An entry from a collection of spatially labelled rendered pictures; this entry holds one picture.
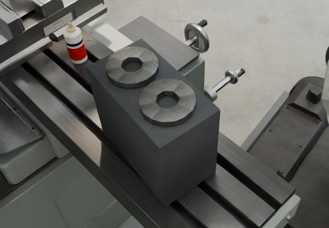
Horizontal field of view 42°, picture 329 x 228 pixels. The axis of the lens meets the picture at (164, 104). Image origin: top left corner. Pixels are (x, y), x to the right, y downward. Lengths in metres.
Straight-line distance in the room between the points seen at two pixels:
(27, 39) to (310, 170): 0.85
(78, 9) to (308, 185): 0.78
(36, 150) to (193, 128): 0.51
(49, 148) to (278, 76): 1.51
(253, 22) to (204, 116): 2.00
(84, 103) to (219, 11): 1.85
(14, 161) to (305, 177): 0.78
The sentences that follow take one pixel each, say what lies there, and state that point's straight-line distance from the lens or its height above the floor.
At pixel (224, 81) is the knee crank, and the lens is 1.53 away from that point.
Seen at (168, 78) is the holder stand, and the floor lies 1.13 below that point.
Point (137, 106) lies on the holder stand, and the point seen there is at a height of 1.13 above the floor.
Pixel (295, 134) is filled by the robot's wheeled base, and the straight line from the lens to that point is 1.36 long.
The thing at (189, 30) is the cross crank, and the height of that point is 0.67.
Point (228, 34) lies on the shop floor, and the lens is 2.55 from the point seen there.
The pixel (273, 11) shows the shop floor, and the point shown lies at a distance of 2.74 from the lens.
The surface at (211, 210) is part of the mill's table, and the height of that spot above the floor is 0.95.
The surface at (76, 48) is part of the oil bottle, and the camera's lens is 1.01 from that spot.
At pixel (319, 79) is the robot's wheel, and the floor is 0.60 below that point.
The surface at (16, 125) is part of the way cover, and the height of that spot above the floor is 0.88.
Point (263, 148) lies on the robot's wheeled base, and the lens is 1.31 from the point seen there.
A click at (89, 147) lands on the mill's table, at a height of 0.95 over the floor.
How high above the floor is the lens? 1.65
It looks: 50 degrees down
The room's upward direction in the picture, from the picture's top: 4 degrees counter-clockwise
